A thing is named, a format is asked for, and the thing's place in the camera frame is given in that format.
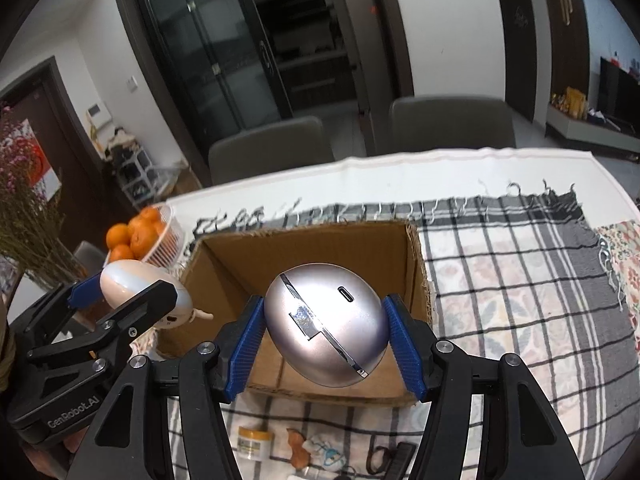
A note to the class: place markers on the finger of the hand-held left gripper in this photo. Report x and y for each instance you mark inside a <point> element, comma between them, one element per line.
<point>142,307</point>
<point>86,292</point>

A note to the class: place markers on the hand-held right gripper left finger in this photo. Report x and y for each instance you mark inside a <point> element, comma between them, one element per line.
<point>245,345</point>

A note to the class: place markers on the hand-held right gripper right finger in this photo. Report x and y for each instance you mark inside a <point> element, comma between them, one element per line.
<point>402,345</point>

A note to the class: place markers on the silver egg-shaped case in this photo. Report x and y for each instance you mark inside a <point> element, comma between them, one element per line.
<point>320,310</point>

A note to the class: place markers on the cardboard box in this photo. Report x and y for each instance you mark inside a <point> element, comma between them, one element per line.
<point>240,252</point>

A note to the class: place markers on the brown wooden piece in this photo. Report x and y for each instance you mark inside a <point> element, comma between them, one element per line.
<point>297,450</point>

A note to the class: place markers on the pile of oranges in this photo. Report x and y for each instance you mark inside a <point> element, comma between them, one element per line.
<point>137,235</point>

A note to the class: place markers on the dried flower bouquet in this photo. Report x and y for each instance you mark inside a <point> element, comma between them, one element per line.
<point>25,200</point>

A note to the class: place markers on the grey plaid fringed cloth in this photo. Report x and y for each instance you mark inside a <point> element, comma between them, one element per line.
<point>500,270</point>

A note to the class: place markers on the white shoe rack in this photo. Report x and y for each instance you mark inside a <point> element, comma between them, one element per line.
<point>132,175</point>

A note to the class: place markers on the brown entrance door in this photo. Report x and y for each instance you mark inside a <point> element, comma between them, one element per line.
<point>65,125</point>

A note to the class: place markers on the grey dining chair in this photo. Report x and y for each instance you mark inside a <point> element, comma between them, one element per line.
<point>270,150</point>
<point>450,122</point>

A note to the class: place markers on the dark framed glass sliding door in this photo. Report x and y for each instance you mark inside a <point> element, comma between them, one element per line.
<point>200,60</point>

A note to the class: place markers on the grey television cabinet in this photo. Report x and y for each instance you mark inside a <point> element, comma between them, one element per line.
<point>585,130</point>

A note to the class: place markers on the yellow snack bags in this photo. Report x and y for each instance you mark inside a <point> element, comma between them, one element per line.
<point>570,102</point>

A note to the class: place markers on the dark wooden door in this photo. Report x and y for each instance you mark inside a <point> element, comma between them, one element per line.
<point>517,35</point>

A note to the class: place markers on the black television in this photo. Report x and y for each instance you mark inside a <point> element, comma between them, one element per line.
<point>622,95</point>

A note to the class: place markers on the white wall intercom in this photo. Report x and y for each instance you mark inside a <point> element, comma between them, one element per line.
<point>98,113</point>

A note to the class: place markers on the white light switch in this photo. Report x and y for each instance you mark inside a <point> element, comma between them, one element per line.
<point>131,83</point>

